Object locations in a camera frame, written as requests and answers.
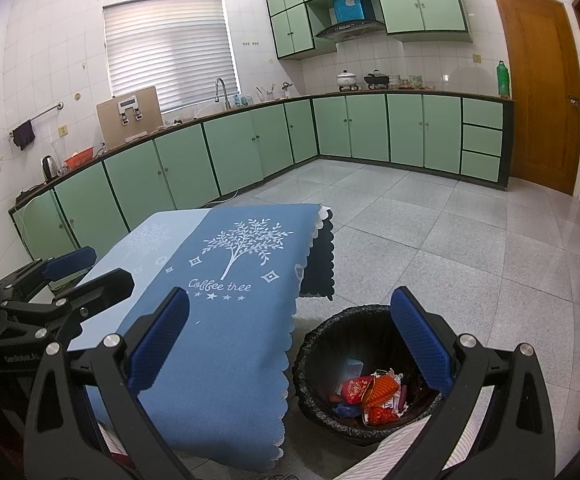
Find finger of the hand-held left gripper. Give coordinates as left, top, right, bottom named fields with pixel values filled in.
left=0, top=267, right=135, bottom=354
left=0, top=246, right=96, bottom=307

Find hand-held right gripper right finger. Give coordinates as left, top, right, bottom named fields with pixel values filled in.
left=390, top=286, right=556, bottom=480

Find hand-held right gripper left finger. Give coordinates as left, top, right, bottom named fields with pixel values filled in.
left=24, top=286, right=191, bottom=480

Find orange mesh sleeve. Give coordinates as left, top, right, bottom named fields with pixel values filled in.
left=362, top=375, right=401, bottom=408

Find light blue tissue packet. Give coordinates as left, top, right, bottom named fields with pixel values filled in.
left=340, top=359, right=365, bottom=386

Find small red packet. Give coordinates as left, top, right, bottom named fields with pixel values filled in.
left=342, top=377, right=371, bottom=404

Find bin with black liner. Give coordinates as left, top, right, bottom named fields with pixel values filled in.
left=292, top=304, right=443, bottom=446

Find blue tree print tablecloth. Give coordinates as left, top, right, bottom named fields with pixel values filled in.
left=67, top=203, right=335, bottom=461

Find red basin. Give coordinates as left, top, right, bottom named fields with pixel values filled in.
left=64, top=147, right=94, bottom=168

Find purple towel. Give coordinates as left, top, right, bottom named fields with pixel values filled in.
left=12, top=120, right=37, bottom=151

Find brown cardboard appliance box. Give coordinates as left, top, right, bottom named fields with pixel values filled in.
left=96, top=85, right=165, bottom=146

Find green base cabinets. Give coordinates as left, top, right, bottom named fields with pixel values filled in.
left=8, top=91, right=516, bottom=261

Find metal faucet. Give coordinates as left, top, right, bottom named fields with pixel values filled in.
left=214, top=77, right=231, bottom=110

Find white window blind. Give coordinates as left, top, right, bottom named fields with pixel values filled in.
left=102, top=0, right=241, bottom=113

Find green bottle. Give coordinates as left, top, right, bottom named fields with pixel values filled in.
left=496, top=60, right=512, bottom=98

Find range hood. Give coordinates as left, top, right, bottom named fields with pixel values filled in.
left=315, top=19, right=385, bottom=43

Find blue box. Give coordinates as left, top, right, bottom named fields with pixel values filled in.
left=332, top=0, right=375, bottom=23

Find metal towel rail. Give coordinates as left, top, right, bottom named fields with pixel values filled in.
left=10, top=101, right=65, bottom=136

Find green wall cabinets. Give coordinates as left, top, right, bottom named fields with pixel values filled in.
left=265, top=0, right=473, bottom=61

